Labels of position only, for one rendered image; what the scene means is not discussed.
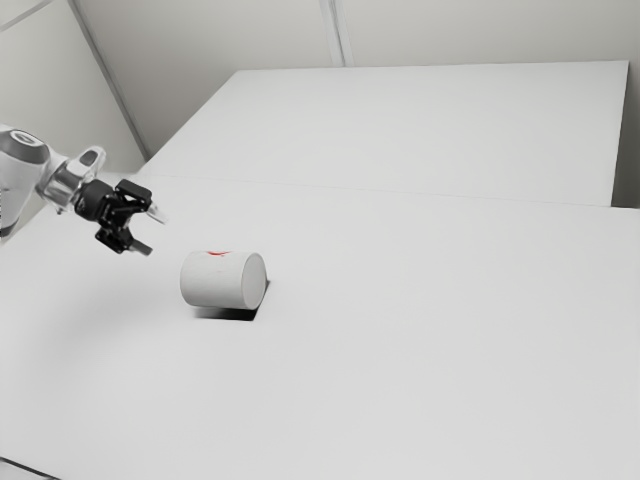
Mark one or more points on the white mug with red print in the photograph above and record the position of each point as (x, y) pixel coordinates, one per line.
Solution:
(222, 280)

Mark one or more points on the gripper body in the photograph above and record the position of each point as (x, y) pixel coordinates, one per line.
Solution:
(94, 201)

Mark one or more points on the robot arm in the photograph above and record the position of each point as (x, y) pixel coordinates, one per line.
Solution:
(20, 165)

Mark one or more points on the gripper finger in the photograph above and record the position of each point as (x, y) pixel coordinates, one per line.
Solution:
(136, 196)
(117, 237)

